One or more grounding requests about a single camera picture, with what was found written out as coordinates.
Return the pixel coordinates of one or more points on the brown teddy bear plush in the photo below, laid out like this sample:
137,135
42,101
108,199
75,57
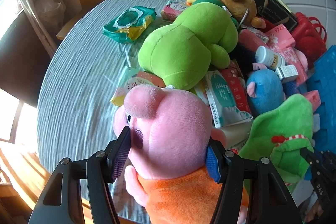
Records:
245,12

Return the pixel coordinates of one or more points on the small silver box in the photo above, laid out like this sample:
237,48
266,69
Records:
287,73

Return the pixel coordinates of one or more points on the green flower cushion plush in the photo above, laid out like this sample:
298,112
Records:
279,135

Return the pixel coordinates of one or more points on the white medicine bottle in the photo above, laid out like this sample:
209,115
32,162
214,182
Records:
269,58

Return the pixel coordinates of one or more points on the red bear suitcase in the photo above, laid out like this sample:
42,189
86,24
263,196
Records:
310,37

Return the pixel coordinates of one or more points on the blue pig plush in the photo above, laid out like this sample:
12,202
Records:
265,91

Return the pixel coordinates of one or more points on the pink tissue pack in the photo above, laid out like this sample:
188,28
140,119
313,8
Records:
281,41

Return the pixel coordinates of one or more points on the large green frog plush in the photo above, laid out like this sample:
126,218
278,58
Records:
182,52

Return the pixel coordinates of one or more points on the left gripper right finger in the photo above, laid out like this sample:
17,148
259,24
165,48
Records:
269,198

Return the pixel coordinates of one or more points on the teal wet wipes pack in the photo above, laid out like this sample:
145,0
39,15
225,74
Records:
130,24

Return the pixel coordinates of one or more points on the blue plastic crate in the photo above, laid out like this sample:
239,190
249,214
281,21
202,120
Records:
324,81

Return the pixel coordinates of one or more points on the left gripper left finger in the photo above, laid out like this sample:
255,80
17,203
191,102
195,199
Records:
60,201

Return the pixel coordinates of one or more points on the black gift box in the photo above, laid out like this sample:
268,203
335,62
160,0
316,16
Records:
275,12

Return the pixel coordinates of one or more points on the pink pig plush orange dress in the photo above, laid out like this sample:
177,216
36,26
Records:
169,130

